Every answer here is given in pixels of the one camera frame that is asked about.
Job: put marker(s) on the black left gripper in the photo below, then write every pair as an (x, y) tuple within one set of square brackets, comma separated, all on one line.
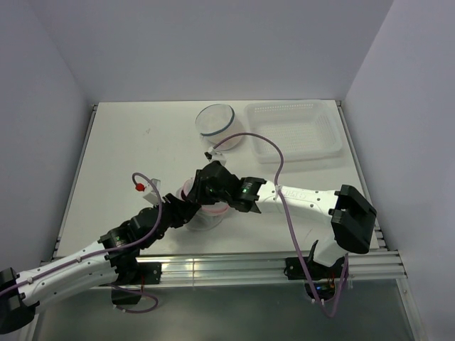
[(181, 211)]

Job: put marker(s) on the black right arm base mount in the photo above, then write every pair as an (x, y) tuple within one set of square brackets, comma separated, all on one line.
[(325, 279)]

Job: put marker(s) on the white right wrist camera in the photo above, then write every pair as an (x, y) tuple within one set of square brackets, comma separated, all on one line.
[(213, 155)]

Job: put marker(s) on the white perforated plastic basket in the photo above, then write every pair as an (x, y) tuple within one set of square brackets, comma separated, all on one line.
[(303, 130)]

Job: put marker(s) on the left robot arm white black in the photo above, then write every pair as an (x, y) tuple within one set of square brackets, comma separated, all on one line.
[(112, 259)]

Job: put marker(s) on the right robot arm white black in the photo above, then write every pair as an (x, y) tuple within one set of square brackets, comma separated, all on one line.
[(346, 211)]

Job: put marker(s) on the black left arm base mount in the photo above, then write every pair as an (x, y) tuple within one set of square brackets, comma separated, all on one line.
[(147, 273)]

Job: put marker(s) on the grey trimmed mesh laundry bag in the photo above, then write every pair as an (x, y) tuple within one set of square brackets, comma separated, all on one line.
[(202, 124)]

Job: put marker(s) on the pink trimmed mesh laundry bag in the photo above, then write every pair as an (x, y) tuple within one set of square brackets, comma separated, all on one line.
[(208, 216)]

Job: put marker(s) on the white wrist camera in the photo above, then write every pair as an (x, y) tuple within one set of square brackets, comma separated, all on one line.
[(213, 155), (151, 191)]

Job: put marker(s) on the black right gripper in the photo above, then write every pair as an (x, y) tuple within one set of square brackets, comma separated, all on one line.
[(197, 195)]

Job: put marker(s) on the aluminium frame rail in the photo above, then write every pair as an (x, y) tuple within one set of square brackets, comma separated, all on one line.
[(263, 268)]

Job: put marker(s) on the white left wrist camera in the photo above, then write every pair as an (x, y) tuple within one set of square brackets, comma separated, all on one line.
[(151, 191)]

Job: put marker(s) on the beige bra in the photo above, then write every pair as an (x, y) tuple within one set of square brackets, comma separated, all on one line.
[(223, 122)]

